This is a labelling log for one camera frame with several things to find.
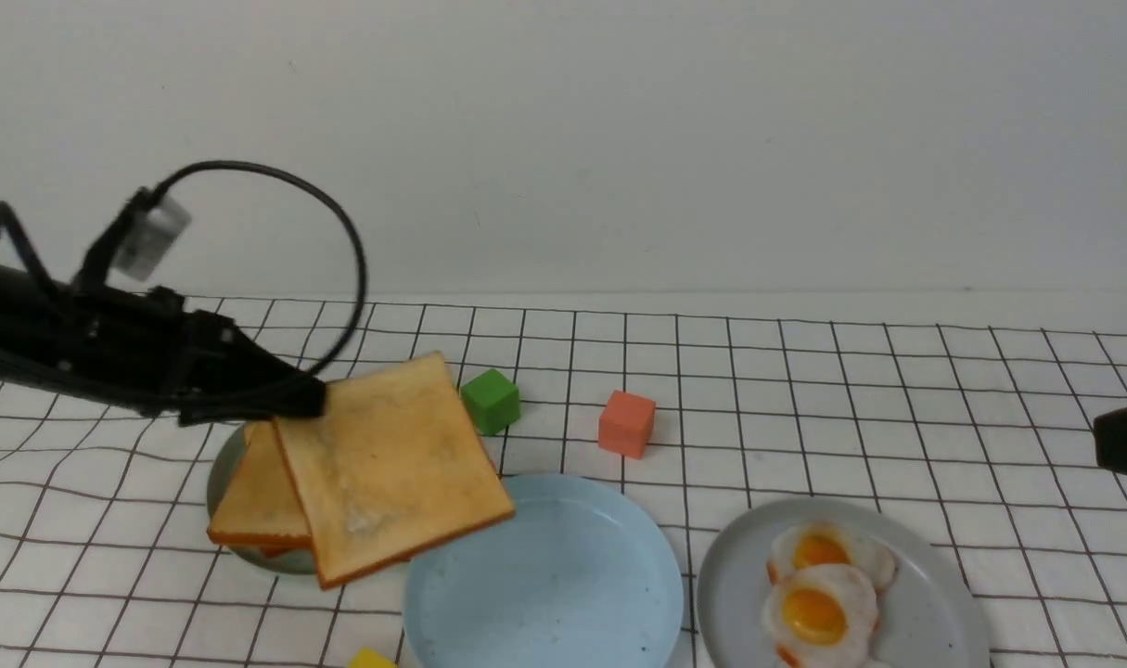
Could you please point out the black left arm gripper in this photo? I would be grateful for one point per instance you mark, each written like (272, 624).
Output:
(149, 353)

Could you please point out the toast slice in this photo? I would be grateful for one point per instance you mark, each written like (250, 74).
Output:
(392, 468)
(262, 496)

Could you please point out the fried egg front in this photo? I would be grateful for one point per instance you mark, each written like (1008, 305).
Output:
(822, 616)

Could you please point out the fried egg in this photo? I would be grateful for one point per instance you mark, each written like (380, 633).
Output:
(816, 543)
(822, 616)

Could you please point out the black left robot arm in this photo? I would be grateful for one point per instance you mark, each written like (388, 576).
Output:
(32, 304)

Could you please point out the toast slice on green plate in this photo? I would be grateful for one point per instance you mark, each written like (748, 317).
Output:
(262, 496)

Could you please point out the white black-grid tablecloth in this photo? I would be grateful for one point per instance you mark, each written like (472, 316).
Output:
(977, 437)

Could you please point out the green plate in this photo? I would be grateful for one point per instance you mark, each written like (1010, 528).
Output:
(234, 501)

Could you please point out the grey plate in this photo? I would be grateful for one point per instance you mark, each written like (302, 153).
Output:
(928, 617)

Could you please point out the fried egg back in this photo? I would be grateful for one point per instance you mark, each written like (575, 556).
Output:
(816, 543)

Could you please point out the green cube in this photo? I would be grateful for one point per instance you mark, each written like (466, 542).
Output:
(492, 400)

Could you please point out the yellow cube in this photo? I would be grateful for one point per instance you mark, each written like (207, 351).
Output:
(368, 658)

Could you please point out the orange cube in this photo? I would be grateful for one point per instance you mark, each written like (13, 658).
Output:
(626, 424)

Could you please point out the light blue plate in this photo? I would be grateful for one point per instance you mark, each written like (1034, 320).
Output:
(581, 576)

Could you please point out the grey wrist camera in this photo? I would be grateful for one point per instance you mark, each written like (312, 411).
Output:
(151, 225)

